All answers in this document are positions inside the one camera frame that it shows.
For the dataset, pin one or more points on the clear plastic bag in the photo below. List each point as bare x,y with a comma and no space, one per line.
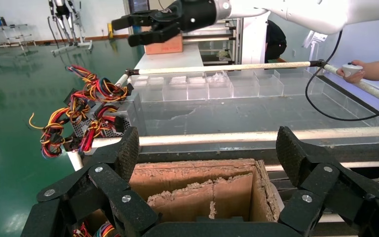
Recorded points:
218,77

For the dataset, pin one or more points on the white background machine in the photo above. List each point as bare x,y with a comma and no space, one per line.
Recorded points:
311,44

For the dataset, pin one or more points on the yellow post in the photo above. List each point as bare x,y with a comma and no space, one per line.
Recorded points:
110,31

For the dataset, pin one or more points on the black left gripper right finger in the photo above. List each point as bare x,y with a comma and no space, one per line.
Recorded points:
291,153

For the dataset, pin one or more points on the brown cardboard carton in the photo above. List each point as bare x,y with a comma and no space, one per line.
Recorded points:
165,47

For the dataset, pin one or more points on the dark monitor screen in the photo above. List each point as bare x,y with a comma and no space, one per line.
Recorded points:
138,5

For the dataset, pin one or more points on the clear acrylic divider tray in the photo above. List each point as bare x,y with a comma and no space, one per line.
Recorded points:
241,88

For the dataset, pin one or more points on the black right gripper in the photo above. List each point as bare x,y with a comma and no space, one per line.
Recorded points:
194,14

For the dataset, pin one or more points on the metal shelf rack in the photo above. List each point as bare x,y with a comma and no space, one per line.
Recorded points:
215,39

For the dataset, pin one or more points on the person's bare hand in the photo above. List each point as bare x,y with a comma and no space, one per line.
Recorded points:
356,80

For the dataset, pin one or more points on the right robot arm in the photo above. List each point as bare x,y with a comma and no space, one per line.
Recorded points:
307,13

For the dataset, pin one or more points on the grey metal equipment stand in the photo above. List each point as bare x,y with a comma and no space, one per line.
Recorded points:
62,19

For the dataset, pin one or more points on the white background table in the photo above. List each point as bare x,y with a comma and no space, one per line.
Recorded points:
173,60

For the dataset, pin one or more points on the brown cardboard divider box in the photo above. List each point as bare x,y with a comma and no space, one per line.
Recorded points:
189,176

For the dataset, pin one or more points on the black pipe joint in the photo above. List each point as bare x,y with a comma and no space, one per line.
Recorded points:
317,63
131,72

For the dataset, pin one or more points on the white handheld controller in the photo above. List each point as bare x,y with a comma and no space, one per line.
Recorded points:
351,69

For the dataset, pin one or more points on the person in black clothes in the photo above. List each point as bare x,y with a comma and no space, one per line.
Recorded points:
274,39

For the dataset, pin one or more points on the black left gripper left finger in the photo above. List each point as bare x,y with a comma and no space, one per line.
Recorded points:
127,153

